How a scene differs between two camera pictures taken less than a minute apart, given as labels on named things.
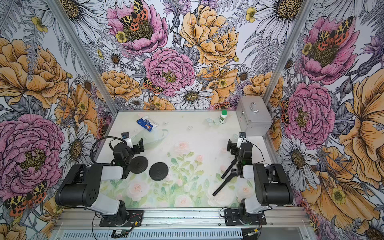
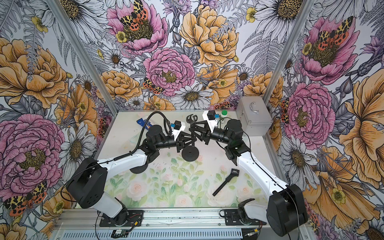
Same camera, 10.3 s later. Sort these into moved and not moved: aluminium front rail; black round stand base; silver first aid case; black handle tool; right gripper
Moved: right gripper; black round stand base
Not moved: aluminium front rail; black handle tool; silver first aid case
